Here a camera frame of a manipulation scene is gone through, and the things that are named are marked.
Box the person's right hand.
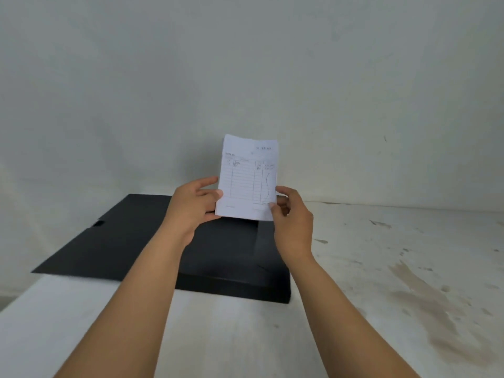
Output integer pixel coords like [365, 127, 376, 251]
[269, 186, 314, 263]

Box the person's left hand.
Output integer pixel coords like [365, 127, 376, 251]
[163, 176, 224, 248]

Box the white paper receipt stack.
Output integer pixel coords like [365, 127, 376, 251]
[215, 134, 279, 222]

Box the person's right forearm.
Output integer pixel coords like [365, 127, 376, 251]
[287, 253, 420, 378]

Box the person's left forearm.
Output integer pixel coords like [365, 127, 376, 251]
[54, 226, 192, 378]

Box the black open file box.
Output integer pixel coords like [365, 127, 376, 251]
[31, 194, 291, 304]

